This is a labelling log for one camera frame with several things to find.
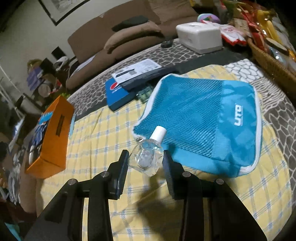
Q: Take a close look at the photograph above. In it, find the small clear plastic bottle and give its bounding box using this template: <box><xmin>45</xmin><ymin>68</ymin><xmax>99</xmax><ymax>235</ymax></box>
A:
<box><xmin>128</xmin><ymin>126</ymin><xmax>167</xmax><ymax>177</ymax></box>

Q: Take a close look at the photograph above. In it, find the dark blue snack bag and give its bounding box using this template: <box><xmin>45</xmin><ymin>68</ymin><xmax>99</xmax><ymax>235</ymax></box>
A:
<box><xmin>29</xmin><ymin>121</ymin><xmax>49</xmax><ymax>153</ymax></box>

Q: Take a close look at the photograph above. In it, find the orange cardboard box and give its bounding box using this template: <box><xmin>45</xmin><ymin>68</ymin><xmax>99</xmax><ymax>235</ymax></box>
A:
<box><xmin>25</xmin><ymin>96</ymin><xmax>74</xmax><ymax>179</ymax></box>

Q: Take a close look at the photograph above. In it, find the cyan mesh pouch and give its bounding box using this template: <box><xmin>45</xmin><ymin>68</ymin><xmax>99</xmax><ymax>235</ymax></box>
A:
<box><xmin>132</xmin><ymin>74</ymin><xmax>262</xmax><ymax>178</ymax></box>

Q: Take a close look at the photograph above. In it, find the green plastic bag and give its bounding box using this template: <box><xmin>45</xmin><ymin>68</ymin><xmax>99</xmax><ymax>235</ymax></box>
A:
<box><xmin>61</xmin><ymin>93</ymin><xmax>71</xmax><ymax>99</ymax></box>

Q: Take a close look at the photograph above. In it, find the round tin can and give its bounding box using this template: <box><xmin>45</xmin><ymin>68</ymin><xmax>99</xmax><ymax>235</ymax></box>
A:
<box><xmin>38</xmin><ymin>83</ymin><xmax>52</xmax><ymax>98</ymax></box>

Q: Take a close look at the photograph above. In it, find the blue Pepsi box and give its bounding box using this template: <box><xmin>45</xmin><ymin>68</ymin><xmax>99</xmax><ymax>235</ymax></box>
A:
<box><xmin>105</xmin><ymin>78</ymin><xmax>136</xmax><ymax>112</ymax></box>

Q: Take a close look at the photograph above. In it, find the wicker basket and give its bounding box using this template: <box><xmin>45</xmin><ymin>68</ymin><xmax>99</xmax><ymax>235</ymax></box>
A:
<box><xmin>247</xmin><ymin>38</ymin><xmax>296</xmax><ymax>98</ymax></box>

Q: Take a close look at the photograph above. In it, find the brown sofa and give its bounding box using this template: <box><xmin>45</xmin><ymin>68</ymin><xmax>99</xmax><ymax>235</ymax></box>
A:
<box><xmin>66</xmin><ymin>1</ymin><xmax>198</xmax><ymax>90</ymax></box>

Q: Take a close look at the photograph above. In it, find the white tissue box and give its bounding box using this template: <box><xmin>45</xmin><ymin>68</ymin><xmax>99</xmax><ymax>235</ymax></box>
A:
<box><xmin>176</xmin><ymin>22</ymin><xmax>223</xmax><ymax>55</ymax></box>

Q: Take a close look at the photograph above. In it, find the black remote control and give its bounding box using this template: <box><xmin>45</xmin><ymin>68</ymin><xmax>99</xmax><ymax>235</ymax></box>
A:
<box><xmin>161</xmin><ymin>39</ymin><xmax>174</xmax><ymax>48</ymax></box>

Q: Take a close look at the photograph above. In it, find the brown cushion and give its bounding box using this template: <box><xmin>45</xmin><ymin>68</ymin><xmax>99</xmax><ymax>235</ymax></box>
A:
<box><xmin>104</xmin><ymin>21</ymin><xmax>164</xmax><ymax>54</ymax></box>

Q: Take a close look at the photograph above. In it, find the black flat cushion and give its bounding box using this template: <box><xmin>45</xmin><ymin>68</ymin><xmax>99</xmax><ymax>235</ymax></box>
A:
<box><xmin>111</xmin><ymin>15</ymin><xmax>149</xmax><ymax>32</ymax></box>

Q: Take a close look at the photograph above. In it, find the framed wall painting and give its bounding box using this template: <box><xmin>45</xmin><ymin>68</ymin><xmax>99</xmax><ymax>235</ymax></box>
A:
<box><xmin>38</xmin><ymin>0</ymin><xmax>89</xmax><ymax>26</ymax></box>

